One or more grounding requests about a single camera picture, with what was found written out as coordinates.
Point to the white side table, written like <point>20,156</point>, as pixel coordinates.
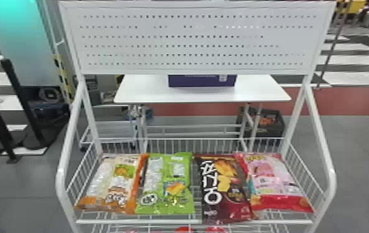
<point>200,92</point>

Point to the blue box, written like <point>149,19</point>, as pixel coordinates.
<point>201,81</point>

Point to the green snack packet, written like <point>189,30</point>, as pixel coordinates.
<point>166,185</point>

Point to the black snack packet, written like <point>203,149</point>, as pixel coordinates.
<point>265,123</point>

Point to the dark red snack packet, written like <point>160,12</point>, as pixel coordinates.
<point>225,192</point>

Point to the orange snack packet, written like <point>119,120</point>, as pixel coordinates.
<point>116,185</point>

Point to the pink snack packet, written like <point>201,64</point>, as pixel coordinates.
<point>274,185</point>

